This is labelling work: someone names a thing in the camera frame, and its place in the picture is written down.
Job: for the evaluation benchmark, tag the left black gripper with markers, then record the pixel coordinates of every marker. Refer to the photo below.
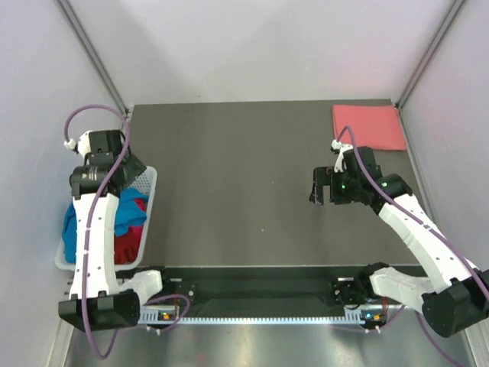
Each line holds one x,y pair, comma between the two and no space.
134,169

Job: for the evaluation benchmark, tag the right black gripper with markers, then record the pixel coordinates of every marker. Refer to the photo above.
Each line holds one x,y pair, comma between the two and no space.
322,177

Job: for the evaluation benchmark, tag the blue t shirt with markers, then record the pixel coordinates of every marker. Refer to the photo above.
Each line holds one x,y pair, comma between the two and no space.
128,214

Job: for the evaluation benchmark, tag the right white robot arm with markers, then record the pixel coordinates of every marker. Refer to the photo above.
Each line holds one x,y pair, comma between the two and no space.
453,293

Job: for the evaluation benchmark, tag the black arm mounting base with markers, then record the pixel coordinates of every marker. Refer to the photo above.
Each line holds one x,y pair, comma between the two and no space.
245,291

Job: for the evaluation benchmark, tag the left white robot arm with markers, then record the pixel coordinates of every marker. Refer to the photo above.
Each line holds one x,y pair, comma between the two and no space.
96,300

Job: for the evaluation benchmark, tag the white plastic laundry basket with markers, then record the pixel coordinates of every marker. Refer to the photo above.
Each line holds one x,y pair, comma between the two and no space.
145,184

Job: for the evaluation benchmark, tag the magenta t shirt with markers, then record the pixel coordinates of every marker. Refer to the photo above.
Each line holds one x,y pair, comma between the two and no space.
142,204

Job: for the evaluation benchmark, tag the dark red t shirt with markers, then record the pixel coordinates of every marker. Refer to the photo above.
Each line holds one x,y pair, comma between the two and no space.
127,246

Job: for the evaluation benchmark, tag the folded pink t shirt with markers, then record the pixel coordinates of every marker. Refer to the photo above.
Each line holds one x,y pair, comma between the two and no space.
377,127

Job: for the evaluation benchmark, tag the white slotted cable duct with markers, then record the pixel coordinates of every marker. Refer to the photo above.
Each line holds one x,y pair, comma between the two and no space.
163,316

